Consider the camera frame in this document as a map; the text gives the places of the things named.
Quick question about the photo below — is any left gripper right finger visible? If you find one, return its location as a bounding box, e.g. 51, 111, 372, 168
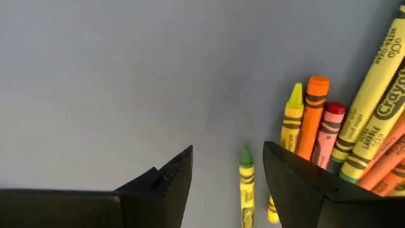
262, 141, 405, 228

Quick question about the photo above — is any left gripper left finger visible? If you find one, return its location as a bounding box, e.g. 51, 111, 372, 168
0, 144, 194, 228

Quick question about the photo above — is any red crayon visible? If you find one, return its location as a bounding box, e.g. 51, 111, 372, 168
311, 101, 346, 170

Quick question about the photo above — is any yellow green crayon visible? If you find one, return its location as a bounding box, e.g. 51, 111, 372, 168
239, 144, 256, 228
280, 82, 305, 153

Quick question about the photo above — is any grey table mat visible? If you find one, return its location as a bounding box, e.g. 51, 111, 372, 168
0, 0, 405, 228

